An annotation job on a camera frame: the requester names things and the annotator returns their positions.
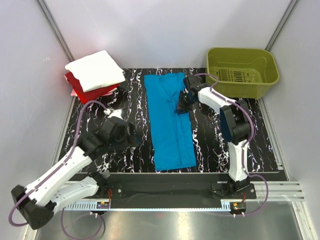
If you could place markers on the aluminium frame rail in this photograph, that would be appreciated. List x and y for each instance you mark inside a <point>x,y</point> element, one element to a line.
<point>275,191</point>

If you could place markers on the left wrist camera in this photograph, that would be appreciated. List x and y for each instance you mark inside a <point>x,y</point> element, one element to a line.
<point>116,116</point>

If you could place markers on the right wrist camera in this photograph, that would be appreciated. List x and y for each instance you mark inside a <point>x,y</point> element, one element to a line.
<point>191,82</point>

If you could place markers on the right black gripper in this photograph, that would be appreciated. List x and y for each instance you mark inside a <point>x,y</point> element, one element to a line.
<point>180,109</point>

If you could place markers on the folded white t-shirt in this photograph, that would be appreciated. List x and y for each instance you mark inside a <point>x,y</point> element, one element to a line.
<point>95,71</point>

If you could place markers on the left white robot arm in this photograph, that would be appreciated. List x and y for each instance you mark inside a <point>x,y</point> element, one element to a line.
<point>40,200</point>

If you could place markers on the black marble pattern mat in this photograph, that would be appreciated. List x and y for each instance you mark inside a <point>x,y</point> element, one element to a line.
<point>210,149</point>

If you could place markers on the folded red t-shirt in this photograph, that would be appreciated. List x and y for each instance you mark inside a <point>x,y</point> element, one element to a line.
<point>85,97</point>

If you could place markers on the right corner aluminium post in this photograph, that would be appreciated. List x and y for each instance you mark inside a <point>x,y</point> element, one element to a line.
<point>292,5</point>

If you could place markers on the corner aluminium post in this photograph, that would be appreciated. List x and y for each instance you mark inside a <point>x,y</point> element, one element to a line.
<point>292,5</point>
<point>45,10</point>

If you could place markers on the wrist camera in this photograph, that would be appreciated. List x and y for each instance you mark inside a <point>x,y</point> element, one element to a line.
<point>116,116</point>
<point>191,82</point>

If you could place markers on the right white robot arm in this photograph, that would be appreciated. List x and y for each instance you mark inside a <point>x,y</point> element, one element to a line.
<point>236,128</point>

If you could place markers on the olive green plastic basket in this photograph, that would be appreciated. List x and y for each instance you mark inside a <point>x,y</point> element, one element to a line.
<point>242,72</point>

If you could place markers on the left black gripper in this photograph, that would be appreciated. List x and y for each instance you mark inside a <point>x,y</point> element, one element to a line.
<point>129,141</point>

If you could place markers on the blue t-shirt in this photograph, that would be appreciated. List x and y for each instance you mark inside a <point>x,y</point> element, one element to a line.
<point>171,133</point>

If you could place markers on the folded pink t-shirt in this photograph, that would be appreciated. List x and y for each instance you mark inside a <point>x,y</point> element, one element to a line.
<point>73,93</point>

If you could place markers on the left corner aluminium post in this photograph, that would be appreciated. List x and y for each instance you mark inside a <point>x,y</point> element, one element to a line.
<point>45,10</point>

